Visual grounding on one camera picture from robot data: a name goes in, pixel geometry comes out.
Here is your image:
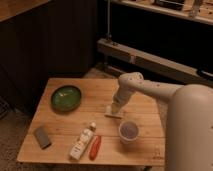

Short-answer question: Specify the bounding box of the green bowl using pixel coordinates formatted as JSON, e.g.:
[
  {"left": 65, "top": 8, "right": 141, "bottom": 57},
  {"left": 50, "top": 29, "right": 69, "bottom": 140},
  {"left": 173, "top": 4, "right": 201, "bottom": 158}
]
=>
[{"left": 50, "top": 85, "right": 82, "bottom": 112}]

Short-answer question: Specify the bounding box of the wooden shelf with items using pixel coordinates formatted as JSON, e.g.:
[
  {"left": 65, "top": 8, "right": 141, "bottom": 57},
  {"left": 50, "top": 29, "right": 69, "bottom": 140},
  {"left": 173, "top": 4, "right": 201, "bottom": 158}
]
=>
[{"left": 112, "top": 0, "right": 213, "bottom": 26}]

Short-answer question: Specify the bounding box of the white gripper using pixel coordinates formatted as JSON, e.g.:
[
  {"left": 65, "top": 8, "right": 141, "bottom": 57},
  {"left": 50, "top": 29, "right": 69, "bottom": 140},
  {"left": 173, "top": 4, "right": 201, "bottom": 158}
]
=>
[{"left": 111, "top": 88, "right": 130, "bottom": 113}]

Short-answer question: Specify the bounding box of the metal beam frame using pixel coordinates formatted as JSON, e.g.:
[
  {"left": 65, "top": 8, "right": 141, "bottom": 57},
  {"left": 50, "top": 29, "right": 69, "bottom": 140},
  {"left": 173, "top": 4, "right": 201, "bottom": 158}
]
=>
[{"left": 97, "top": 38, "right": 213, "bottom": 87}]

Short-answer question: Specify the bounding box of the grey rectangular block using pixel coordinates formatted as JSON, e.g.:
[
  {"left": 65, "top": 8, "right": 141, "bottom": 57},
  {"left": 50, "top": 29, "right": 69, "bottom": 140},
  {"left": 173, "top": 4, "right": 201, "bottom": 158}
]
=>
[{"left": 34, "top": 126, "right": 52, "bottom": 149}]

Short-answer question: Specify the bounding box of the white sponge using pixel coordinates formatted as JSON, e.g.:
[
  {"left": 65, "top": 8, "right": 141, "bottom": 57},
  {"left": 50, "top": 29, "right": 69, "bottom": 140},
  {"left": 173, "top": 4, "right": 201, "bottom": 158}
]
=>
[{"left": 105, "top": 106, "right": 123, "bottom": 118}]

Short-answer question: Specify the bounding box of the white tube with cap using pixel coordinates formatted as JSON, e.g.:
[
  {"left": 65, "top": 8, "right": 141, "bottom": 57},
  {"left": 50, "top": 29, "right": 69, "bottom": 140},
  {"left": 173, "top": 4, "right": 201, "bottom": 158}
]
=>
[{"left": 69, "top": 122, "right": 96, "bottom": 160}]

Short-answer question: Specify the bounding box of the wooden table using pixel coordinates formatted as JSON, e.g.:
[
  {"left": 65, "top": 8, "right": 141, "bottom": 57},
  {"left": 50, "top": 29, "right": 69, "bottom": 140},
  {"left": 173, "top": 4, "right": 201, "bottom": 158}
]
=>
[{"left": 16, "top": 77, "right": 167, "bottom": 167}]

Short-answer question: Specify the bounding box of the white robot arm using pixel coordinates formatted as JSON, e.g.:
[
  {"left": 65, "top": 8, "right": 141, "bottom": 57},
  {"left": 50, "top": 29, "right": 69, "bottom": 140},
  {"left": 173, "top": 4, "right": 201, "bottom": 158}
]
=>
[{"left": 112, "top": 72, "right": 213, "bottom": 171}]

